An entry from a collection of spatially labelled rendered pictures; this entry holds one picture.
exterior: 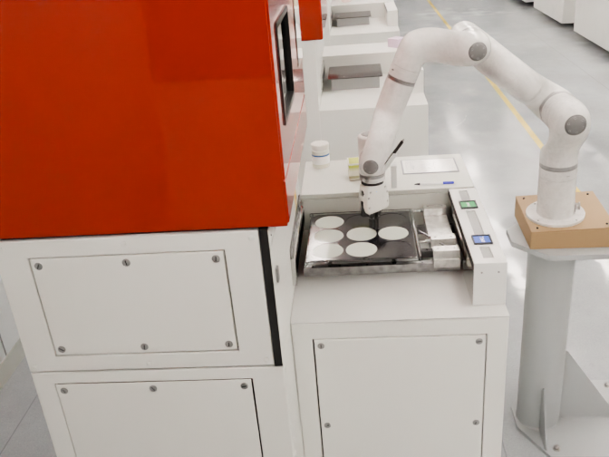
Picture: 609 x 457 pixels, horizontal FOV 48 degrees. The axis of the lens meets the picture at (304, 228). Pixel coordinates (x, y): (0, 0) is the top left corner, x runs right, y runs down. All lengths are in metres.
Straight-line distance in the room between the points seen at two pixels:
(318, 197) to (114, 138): 1.04
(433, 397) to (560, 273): 0.66
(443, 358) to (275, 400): 0.52
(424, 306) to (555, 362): 0.79
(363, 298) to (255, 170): 0.68
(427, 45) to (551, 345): 1.19
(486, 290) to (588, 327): 1.53
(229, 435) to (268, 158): 0.84
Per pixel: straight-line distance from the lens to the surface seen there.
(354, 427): 2.23
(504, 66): 2.18
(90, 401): 2.04
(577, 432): 2.91
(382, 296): 2.10
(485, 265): 2.00
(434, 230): 2.36
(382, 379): 2.11
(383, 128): 2.12
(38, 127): 1.69
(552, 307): 2.56
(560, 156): 2.32
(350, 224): 2.37
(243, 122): 1.55
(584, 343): 3.42
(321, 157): 2.69
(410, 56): 2.10
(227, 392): 1.92
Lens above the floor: 1.92
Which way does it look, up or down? 25 degrees down
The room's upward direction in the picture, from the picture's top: 5 degrees counter-clockwise
